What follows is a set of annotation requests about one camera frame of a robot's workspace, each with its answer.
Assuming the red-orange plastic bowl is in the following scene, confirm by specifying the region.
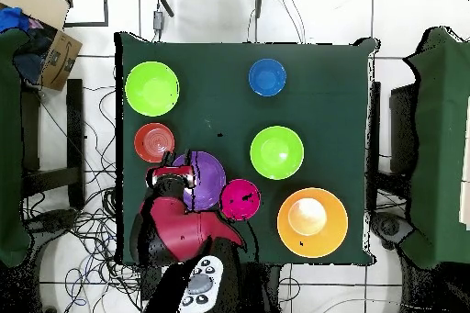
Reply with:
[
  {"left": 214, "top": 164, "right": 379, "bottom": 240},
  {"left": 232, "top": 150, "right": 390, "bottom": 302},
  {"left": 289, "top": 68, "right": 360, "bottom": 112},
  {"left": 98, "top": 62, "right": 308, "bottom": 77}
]
[{"left": 133, "top": 122, "right": 176, "bottom": 164}]

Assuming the pink plastic bowl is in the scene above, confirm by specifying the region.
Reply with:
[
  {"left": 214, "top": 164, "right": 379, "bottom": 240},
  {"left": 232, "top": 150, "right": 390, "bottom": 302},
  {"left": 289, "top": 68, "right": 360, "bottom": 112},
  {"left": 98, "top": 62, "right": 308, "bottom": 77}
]
[{"left": 218, "top": 178, "right": 263, "bottom": 222}]

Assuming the purple plastic bowl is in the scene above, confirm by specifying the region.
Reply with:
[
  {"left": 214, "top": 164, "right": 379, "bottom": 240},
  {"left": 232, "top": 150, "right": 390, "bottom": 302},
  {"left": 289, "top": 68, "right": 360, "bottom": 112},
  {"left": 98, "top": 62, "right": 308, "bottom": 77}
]
[{"left": 171, "top": 151, "right": 228, "bottom": 214}]

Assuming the green plastic bowl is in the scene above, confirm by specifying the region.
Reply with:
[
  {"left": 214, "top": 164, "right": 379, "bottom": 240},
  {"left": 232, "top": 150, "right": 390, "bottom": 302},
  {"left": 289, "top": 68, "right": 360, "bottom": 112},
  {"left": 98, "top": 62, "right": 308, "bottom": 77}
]
[
  {"left": 124, "top": 61, "right": 181, "bottom": 117},
  {"left": 250, "top": 125, "right": 306, "bottom": 181}
]

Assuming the blue plastic bowl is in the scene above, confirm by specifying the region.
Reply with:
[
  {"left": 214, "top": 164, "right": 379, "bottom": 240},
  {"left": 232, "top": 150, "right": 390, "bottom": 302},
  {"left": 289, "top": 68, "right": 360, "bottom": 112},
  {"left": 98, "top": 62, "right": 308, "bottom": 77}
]
[{"left": 248, "top": 58, "right": 287, "bottom": 97}]

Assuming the large orange plastic bowl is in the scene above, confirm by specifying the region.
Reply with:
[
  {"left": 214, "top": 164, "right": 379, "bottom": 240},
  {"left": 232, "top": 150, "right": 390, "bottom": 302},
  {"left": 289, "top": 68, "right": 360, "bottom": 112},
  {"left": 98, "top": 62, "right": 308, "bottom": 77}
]
[{"left": 276, "top": 187, "right": 350, "bottom": 258}]

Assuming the brown cardboard box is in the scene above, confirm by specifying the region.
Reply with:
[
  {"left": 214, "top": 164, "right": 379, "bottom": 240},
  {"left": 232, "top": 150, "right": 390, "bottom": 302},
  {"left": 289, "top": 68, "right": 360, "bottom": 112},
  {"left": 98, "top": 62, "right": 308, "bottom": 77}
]
[{"left": 0, "top": 0, "right": 84, "bottom": 92}]

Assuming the dark green tablecloth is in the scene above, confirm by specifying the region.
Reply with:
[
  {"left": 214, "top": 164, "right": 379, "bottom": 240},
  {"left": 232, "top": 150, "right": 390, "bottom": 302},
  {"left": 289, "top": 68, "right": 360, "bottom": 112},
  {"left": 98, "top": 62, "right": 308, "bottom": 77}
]
[{"left": 114, "top": 31, "right": 379, "bottom": 266}]

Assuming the green cloth covered table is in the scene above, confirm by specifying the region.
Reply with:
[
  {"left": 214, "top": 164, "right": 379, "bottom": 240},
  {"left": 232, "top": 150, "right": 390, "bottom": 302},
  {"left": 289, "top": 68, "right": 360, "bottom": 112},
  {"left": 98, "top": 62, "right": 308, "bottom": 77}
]
[
  {"left": 0, "top": 28, "right": 32, "bottom": 268},
  {"left": 401, "top": 26, "right": 470, "bottom": 270}
]

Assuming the blue cloth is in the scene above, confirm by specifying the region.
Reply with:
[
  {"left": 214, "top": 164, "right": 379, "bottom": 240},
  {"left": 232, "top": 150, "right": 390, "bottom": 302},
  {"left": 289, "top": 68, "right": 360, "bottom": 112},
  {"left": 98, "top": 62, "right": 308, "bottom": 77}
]
[{"left": 0, "top": 6, "right": 32, "bottom": 33}]

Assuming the tangle of black cables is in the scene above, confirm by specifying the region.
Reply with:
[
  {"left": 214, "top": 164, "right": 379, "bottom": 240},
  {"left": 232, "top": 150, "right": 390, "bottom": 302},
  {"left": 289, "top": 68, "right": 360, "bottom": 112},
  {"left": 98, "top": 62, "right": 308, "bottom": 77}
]
[{"left": 21, "top": 84, "right": 148, "bottom": 313}]

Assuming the black stool frame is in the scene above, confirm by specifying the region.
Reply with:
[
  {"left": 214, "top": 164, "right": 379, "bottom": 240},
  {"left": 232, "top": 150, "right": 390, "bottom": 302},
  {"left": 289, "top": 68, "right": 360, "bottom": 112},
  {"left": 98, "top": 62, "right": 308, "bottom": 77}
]
[
  {"left": 19, "top": 78, "right": 86, "bottom": 211},
  {"left": 366, "top": 81, "right": 420, "bottom": 215}
]

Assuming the black pedestal foot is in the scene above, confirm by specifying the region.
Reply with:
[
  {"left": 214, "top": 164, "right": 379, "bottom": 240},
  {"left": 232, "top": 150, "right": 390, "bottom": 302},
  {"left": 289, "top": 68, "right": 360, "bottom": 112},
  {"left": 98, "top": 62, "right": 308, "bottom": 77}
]
[
  {"left": 370, "top": 211, "right": 416, "bottom": 252},
  {"left": 25, "top": 207, "right": 80, "bottom": 235}
]

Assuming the black metal frame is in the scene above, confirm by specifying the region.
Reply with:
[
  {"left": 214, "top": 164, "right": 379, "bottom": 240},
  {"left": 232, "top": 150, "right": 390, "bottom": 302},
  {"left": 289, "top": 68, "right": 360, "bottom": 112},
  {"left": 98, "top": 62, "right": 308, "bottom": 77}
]
[{"left": 54, "top": 0, "right": 110, "bottom": 28}]

